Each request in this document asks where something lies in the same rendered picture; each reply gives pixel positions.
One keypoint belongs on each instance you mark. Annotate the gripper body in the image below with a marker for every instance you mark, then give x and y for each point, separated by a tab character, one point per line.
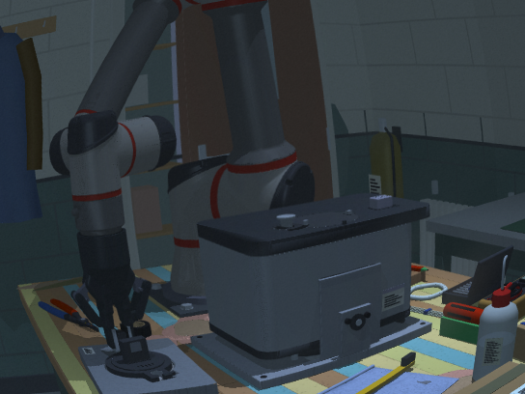
104	260

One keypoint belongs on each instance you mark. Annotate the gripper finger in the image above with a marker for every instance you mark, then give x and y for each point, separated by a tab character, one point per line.
138	301
110	326

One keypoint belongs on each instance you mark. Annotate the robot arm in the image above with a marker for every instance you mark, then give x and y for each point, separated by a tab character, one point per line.
242	96

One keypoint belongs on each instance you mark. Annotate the black round swivel lid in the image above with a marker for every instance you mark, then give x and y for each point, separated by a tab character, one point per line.
135	368

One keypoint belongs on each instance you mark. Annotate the dark open case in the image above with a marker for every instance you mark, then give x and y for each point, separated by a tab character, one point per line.
488	272

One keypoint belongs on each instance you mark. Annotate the small black cylinder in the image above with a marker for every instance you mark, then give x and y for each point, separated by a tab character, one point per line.
142	328

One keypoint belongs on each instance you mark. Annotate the grey machine body black top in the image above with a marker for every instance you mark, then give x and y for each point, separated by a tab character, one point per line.
287	293

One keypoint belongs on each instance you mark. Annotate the blue hanging coat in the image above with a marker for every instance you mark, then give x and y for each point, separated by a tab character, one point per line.
14	137

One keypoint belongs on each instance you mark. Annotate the white round knob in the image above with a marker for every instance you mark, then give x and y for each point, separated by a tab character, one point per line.
285	220

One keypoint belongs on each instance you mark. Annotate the brown hanging coat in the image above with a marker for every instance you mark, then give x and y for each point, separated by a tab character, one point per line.
33	104

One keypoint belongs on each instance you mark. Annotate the grey front panel door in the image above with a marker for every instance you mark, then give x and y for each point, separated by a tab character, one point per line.
348	289

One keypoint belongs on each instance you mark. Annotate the black wing knob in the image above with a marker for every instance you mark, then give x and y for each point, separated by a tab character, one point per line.
357	322

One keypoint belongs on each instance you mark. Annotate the brown door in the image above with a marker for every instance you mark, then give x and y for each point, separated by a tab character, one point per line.
303	96

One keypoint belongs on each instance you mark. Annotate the yellow brush black tip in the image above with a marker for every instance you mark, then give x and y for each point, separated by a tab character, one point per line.
387	377

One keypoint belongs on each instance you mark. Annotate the white ribbed block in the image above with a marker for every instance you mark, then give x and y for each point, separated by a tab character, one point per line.
380	202

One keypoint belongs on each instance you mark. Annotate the yellow gas cylinder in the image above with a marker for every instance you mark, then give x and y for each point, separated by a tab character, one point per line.
381	157

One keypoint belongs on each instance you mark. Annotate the blue paper sheet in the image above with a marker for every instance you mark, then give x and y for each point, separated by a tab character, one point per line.
426	383

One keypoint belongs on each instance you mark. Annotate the green box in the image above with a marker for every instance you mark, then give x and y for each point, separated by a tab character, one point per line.
457	330

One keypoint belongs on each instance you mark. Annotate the grey side table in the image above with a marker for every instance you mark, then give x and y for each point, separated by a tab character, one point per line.
475	223

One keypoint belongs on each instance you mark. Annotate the white bottle red cap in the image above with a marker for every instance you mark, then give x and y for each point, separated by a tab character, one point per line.
494	334

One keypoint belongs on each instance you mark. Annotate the red and black pliers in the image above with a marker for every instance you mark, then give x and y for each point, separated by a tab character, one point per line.
514	288

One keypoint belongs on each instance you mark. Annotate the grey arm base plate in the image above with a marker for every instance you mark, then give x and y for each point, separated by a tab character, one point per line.
184	307

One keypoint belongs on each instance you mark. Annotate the grey kettle base plate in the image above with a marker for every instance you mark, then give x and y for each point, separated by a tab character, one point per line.
193	377

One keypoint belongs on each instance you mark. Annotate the grey machine base plate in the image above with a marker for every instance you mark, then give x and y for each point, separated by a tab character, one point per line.
254	369

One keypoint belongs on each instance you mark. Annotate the wooden coat rail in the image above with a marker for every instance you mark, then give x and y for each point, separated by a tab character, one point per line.
37	26

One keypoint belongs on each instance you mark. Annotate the white wall socket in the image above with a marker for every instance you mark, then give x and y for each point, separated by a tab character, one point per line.
434	187

